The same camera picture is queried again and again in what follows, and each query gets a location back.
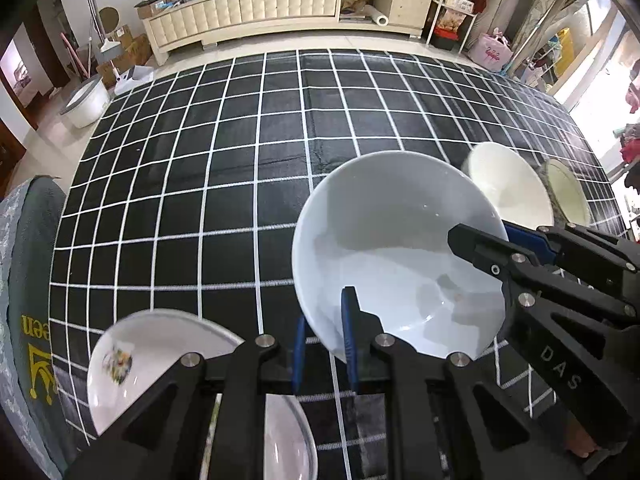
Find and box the cream TV cabinet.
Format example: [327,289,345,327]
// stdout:
[141,0,435,66]

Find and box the white plate cartoon print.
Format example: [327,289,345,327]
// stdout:
[86,308,319,480]

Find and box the white mop bucket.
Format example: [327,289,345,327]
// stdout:
[60,79,112,129]

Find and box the green patterned bowl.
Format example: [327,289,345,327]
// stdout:
[539,158,594,228]

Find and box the person's right hand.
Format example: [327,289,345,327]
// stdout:
[565,417,608,461]

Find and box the grey chair cover yellow logo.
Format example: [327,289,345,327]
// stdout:
[0,175,101,480]

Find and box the white flat mop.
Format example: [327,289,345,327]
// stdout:
[82,0,123,81]

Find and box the black checked tablecloth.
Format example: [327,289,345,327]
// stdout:
[50,49,628,480]

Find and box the pink bag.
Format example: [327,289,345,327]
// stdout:
[472,27,513,77]

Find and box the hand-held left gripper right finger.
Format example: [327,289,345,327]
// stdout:
[341,286,586,480]

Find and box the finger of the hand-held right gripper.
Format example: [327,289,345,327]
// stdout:
[447,223,636,322]
[504,223,640,281]

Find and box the white wire shelf rack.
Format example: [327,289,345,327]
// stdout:
[417,0,488,53]

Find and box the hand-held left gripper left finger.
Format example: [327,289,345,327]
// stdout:
[65,317,307,480]

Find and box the patterned beige curtain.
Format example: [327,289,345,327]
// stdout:
[500,0,601,91]

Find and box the cream bowl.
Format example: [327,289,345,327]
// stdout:
[460,141,556,233]

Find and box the round brown wall decor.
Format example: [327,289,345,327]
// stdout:
[98,7,121,36]

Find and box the white paper roll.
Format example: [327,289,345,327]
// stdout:
[362,4,390,28]

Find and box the white bowl floral print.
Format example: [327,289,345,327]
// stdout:
[291,150,509,361]

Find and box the cardboard box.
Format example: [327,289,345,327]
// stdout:
[107,25,153,88]

